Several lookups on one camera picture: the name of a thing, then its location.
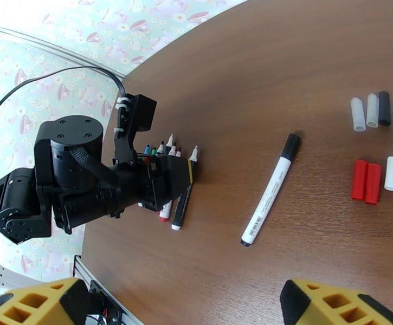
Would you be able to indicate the white marker cap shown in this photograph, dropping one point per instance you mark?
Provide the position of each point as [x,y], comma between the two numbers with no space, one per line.
[392,173]

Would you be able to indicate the black barrel marker pen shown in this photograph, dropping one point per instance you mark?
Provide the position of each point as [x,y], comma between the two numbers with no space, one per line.
[170,140]
[179,212]

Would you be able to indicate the clear translucent pen cap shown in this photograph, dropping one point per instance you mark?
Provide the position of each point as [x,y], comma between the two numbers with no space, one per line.
[357,114]

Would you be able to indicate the blue pen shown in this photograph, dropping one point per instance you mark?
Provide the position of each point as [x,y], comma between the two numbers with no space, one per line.
[147,149]

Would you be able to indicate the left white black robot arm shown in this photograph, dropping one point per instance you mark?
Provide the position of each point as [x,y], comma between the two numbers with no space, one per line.
[10,280]

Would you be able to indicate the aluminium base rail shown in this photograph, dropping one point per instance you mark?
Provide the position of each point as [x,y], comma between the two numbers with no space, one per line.
[81,276]

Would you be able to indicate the grey translucent pen cap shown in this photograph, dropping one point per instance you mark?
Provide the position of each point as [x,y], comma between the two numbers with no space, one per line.
[372,110]

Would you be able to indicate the black marker cap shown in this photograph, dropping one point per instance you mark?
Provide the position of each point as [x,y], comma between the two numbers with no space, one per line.
[384,108]
[291,146]

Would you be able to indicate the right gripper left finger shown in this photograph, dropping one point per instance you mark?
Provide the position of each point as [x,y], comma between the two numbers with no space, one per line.
[30,307]

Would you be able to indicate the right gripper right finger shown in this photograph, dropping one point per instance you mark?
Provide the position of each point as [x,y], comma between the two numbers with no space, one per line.
[335,310]

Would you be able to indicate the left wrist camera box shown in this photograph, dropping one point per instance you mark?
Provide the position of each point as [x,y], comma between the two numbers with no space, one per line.
[142,112]

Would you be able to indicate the black whiteboard marker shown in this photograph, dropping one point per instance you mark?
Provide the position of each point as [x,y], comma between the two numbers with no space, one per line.
[267,195]
[161,149]

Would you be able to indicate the red marker cap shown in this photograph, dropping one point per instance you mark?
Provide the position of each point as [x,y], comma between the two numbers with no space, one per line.
[373,183]
[359,180]

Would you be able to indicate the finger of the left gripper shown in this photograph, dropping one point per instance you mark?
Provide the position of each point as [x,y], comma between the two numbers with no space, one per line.
[172,178]

